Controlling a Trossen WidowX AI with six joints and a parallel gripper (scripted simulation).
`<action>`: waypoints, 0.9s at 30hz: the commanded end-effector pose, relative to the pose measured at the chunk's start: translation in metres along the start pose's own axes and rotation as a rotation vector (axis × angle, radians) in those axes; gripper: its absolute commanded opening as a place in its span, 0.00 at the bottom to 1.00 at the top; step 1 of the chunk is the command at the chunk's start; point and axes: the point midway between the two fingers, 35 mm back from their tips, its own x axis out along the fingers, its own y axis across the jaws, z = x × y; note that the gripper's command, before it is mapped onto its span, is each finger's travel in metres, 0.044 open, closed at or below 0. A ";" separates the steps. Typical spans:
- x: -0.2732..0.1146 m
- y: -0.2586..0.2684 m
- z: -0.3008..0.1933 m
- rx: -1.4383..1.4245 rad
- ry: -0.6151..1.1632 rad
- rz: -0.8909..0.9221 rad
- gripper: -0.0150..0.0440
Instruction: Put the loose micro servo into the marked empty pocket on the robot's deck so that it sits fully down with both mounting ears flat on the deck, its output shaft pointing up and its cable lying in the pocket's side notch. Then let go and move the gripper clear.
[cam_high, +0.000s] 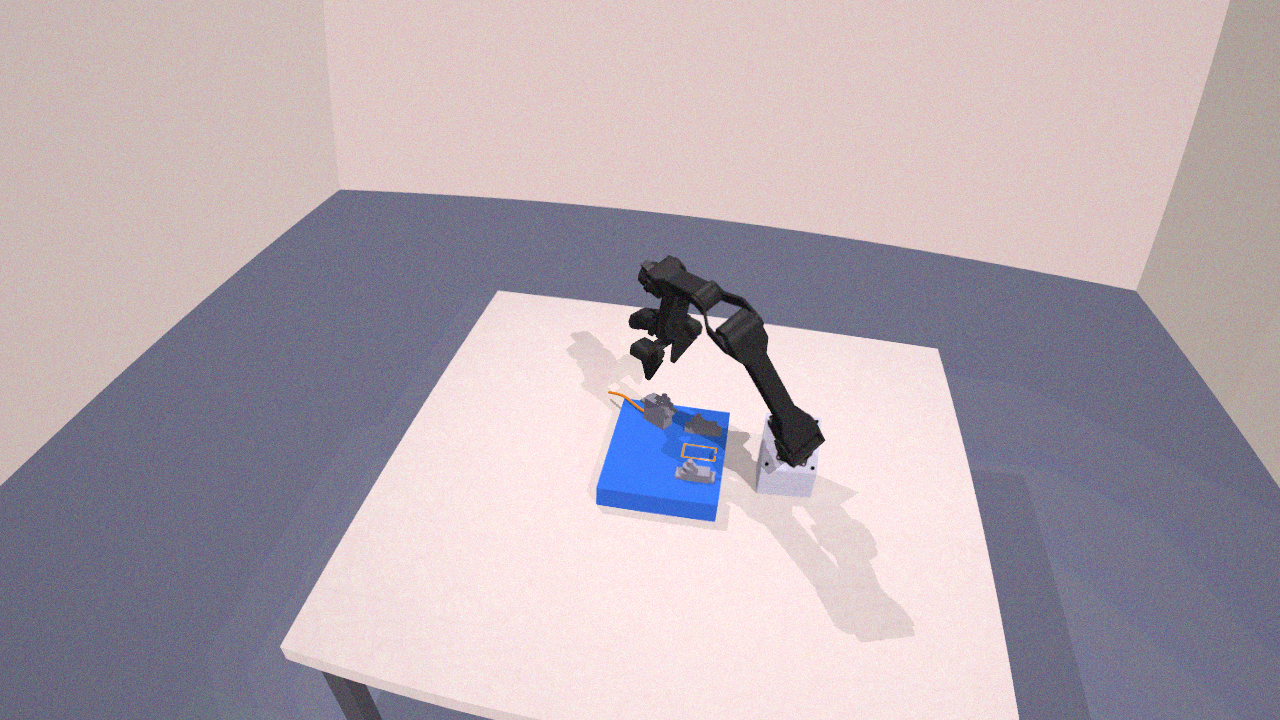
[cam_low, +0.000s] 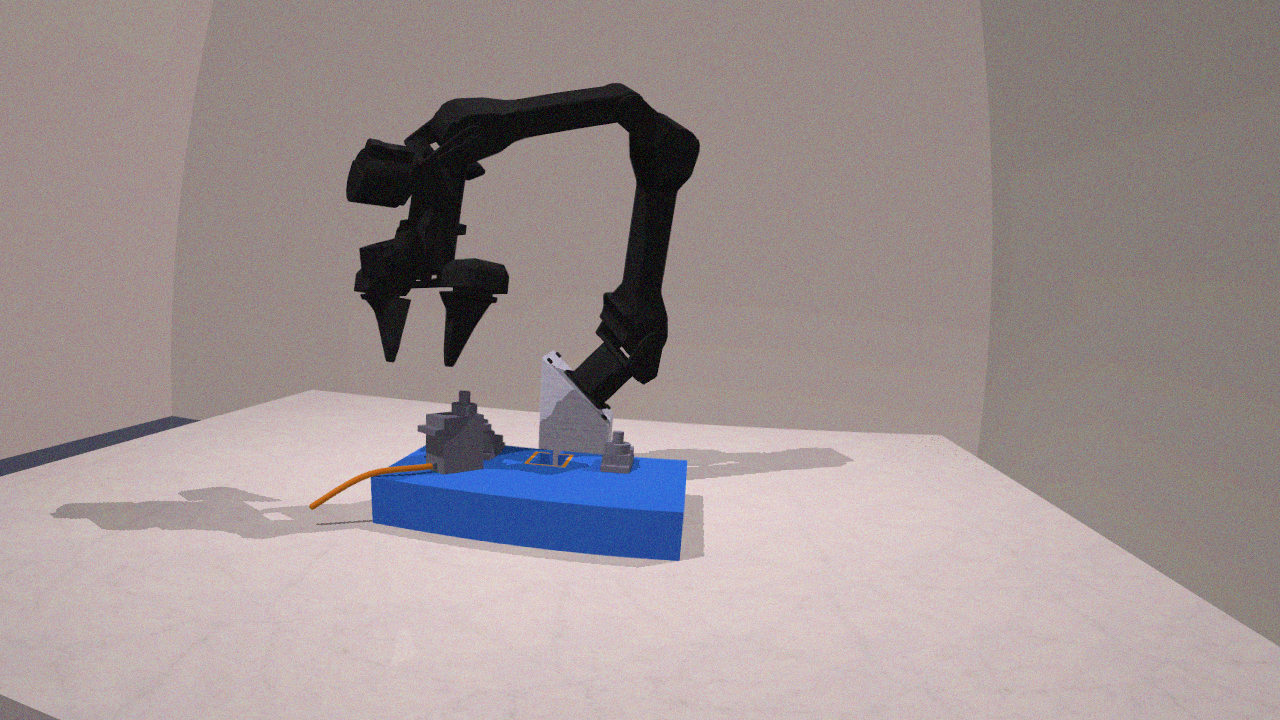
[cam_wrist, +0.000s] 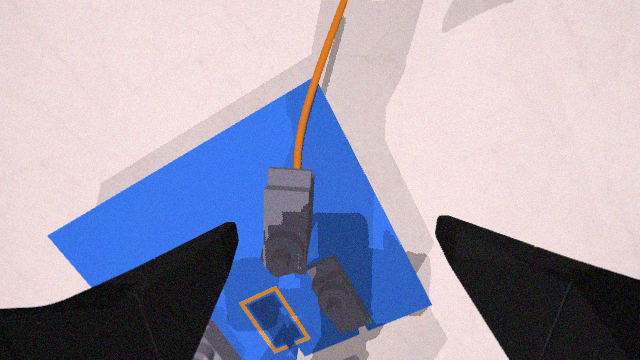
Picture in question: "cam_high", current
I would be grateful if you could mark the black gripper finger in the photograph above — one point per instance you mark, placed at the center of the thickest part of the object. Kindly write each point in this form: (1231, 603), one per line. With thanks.
(649, 371)
(680, 347)

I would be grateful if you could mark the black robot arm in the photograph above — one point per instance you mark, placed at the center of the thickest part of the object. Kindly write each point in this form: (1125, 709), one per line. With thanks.
(742, 337)

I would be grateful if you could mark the blue flat deck plate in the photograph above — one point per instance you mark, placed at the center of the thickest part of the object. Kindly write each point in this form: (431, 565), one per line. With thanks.
(676, 471)

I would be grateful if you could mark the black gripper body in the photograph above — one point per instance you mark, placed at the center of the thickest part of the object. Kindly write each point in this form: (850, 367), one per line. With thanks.
(669, 330)

